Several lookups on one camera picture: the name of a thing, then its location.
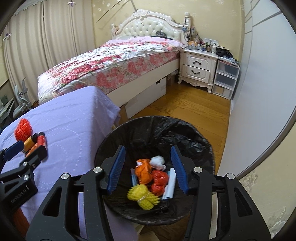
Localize yellow label brown bottle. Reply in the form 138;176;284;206
22;133;38;153

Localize clear plastic drawer unit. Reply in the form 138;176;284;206
212;58;240;100

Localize cluttered desk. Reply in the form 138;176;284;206
0;98;15;125

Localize floral pink quilt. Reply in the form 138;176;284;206
38;36;183;104

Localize black bag lined trash bin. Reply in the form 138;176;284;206
94;116;215;225

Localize yellow foam net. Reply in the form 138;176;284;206
127;184;159;210

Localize white two-drawer nightstand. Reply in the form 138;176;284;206
178;48;218;94

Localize white blue tube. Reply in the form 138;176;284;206
162;168;176;200

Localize bottles clutter on nightstand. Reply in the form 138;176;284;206
183;27;220;53

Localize metal rod over headboard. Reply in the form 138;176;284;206
95;0;138;23

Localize grey office chair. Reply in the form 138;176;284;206
13;78;32;119

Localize white under-bed box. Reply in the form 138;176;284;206
125;78;166;118

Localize black clothes pile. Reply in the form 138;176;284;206
216;46;233;59

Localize red bottle black cap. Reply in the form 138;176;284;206
37;132;47;150

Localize red plastic bag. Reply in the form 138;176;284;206
149;170;169;196

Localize orange-red foam net ball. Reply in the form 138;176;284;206
14;118;33;142

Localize beige curtains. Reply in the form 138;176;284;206
1;1;95;102

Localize black item on bed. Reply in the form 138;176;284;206
155;31;172;40

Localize orange plastic bag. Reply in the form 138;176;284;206
135;159;152;185

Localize purple dotted tablecloth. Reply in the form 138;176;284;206
1;87;138;240

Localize white sliding wardrobe door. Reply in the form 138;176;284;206
218;1;295;177

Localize white bed tufted headboard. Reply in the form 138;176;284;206
37;9;192;108

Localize white tissue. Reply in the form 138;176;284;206
149;156;166;171

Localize light blue card packet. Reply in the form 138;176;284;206
130;168;138;186

